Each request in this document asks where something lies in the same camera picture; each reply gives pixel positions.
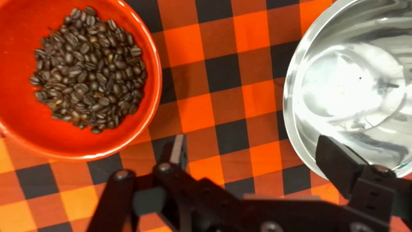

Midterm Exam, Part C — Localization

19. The orange plastic bowl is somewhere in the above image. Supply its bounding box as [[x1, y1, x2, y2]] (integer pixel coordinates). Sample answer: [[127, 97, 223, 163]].
[[0, 0, 164, 163]]

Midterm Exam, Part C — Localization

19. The silver metal bowl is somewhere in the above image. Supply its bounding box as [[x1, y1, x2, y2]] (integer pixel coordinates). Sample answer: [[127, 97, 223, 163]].
[[281, 0, 412, 181]]

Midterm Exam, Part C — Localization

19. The red black checkered tablecloth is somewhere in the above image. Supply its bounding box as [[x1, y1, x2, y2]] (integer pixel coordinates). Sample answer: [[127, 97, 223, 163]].
[[0, 0, 412, 232]]

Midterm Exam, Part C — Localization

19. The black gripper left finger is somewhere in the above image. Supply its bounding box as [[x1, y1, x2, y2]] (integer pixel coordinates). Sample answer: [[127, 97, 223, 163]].
[[87, 135, 242, 232]]

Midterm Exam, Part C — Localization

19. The roasted coffee beans pile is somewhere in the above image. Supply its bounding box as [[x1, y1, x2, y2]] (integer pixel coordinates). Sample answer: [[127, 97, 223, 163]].
[[29, 6, 148, 136]]

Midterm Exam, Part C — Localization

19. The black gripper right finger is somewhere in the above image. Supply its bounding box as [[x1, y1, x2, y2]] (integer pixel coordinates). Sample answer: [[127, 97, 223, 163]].
[[315, 136, 412, 226]]

